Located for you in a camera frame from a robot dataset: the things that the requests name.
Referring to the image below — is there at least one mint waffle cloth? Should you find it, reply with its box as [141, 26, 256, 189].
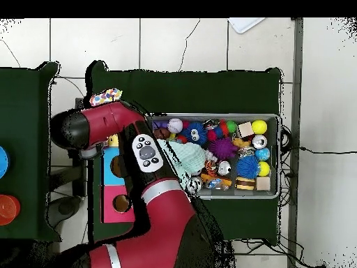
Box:
[158, 139, 207, 185]

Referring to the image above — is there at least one colourful dotted cloth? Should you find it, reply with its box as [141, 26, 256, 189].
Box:
[89, 87, 123, 107]

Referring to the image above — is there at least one wooden box with three holes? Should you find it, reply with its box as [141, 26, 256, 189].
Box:
[100, 133, 137, 223]

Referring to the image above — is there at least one white toy baseball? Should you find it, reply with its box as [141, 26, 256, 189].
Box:
[167, 117, 184, 134]

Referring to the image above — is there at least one blue fuzzy toy with eyes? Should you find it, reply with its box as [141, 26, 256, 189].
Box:
[181, 121, 208, 146]

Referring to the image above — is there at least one purple spiky toy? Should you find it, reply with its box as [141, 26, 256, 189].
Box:
[208, 136, 238, 161]

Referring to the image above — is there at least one dark green tablecloth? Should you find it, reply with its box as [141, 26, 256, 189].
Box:
[0, 61, 62, 242]
[86, 60, 282, 246]

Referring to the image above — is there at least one wooden block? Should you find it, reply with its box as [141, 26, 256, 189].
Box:
[237, 121, 255, 138]

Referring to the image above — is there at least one blue spiky pom ball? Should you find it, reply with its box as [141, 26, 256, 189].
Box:
[236, 155, 261, 180]

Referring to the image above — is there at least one silver drink can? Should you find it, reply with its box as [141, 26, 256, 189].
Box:
[252, 134, 268, 149]

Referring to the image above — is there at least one yellow ball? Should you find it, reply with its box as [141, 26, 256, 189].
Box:
[251, 119, 268, 135]
[258, 161, 271, 177]

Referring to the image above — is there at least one blue globe ball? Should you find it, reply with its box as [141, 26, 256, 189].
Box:
[255, 147, 271, 162]

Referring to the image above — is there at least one white tray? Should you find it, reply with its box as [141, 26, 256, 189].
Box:
[227, 17, 266, 34]

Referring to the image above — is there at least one blue disc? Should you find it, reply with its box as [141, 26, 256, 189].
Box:
[0, 146, 11, 179]

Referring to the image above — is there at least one red disc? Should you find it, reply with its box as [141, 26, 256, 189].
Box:
[0, 194, 21, 226]

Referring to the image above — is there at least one wire mesh bin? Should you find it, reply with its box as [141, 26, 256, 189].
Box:
[147, 112, 281, 200]

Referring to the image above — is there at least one grey floor rail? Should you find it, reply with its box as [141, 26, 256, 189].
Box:
[287, 17, 304, 268]

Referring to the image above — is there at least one black cable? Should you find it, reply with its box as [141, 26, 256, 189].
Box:
[299, 146, 357, 155]

